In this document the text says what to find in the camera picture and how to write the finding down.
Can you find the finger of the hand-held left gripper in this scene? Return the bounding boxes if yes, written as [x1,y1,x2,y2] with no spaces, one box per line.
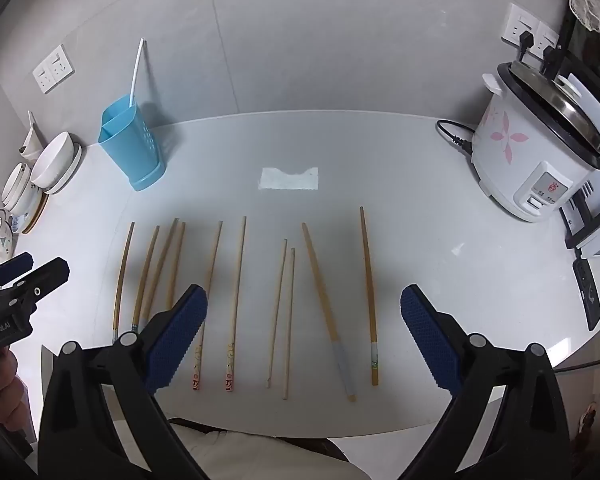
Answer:
[0,253,35,289]
[0,258,71,327]

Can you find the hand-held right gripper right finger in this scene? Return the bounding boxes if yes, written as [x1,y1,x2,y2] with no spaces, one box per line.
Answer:
[400,284,573,480]

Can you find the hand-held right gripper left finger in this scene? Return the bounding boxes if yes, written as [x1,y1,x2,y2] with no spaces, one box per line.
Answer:
[39,284,209,480]

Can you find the grey ended wooden chopstick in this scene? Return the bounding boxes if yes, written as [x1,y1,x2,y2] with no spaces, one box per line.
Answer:
[301,222,357,402]

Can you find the blue plastic utensil holder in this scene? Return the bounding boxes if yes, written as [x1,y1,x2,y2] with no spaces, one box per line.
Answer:
[98,99,167,192]

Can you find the person's left hand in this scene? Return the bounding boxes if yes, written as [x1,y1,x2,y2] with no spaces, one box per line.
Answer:
[0,349,29,432]

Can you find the clear glass pot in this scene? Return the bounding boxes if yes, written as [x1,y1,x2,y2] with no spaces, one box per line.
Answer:
[0,189,17,267]

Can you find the round wooden board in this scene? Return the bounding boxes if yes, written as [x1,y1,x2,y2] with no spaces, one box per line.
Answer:
[21,191,50,235]

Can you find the gold rimmed white bowl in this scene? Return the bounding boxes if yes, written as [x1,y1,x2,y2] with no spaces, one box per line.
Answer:
[2,162,42,212]

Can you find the white plate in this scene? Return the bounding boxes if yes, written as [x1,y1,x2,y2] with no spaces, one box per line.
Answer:
[44,144,84,196]

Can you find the white ceramic bowl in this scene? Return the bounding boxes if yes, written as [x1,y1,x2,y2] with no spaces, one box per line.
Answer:
[29,131,76,189]

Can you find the person's foot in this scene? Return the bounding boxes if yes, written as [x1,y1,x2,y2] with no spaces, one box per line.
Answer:
[576,401,599,437]

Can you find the white paper patch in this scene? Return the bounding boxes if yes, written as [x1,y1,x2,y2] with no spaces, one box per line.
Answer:
[259,166,320,191]

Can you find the white flowered rice cooker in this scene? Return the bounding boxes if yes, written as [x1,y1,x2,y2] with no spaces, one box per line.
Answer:
[469,60,600,224]

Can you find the white countertop appliance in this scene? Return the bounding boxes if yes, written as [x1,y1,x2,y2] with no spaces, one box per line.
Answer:
[559,74,600,261]

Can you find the white chopstick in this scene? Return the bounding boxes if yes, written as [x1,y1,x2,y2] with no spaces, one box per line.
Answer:
[129,38,145,109]

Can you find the white wall socket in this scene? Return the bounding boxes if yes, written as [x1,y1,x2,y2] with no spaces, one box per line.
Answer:
[33,61,57,94]
[47,44,75,83]
[534,20,561,59]
[500,3,540,47]

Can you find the black power cord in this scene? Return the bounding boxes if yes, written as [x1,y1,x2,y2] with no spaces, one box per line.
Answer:
[435,119,477,154]

